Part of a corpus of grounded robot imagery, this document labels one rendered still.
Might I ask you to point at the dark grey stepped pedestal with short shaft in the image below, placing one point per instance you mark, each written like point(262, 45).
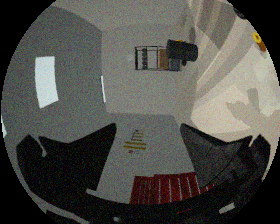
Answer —
point(239, 13)

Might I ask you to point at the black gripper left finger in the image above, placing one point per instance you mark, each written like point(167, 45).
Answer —
point(86, 156)

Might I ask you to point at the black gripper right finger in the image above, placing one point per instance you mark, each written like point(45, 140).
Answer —
point(209, 155)

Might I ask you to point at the orange knob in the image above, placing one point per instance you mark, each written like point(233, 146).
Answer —
point(259, 42)

